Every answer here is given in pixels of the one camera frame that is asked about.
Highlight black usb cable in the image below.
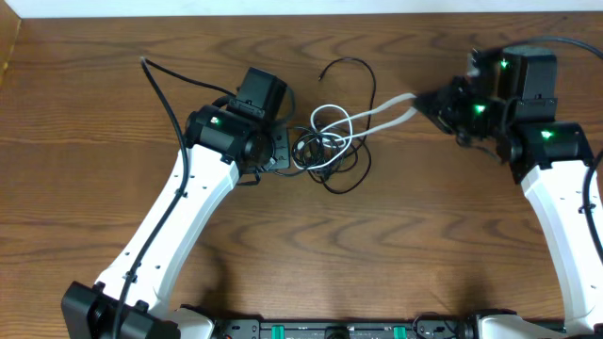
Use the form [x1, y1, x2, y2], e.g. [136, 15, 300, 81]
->
[272, 56, 378, 196]

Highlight white usb cable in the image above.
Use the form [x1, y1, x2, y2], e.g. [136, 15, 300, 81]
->
[291, 92, 419, 171]

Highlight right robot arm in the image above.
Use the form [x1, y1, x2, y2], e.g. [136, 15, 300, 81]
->
[413, 38, 602, 338]

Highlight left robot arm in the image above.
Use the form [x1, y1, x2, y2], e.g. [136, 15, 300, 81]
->
[61, 68, 290, 338]

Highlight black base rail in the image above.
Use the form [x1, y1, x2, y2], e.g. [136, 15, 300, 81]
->
[206, 314, 566, 339]

